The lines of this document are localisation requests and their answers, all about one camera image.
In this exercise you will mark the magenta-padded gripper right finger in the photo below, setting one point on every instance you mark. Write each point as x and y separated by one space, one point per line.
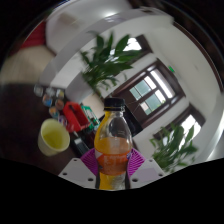
146 171

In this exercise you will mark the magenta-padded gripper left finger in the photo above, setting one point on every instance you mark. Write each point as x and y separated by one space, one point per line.
76 171

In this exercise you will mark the orange drink bottle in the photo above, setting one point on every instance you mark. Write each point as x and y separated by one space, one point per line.
112 146

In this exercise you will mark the small black device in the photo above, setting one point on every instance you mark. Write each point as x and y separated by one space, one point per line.
81 146

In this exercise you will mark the potted plant, white pot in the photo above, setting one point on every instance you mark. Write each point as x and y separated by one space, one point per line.
106 61
173 146

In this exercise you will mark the yellow cup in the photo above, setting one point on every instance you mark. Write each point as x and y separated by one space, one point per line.
53 138

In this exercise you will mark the red box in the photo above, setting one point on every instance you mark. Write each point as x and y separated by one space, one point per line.
76 116

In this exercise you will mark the green patterned box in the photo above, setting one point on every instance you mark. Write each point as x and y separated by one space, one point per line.
91 118

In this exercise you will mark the dark-framed window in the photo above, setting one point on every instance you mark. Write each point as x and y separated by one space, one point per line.
188 123
135 45

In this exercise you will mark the dark wooden double door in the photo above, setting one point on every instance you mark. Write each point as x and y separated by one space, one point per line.
150 95

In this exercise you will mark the green exit sign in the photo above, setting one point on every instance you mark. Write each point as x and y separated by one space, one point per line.
171 69

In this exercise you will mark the red carpeted staircase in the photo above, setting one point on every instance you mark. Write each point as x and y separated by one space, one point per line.
35 35

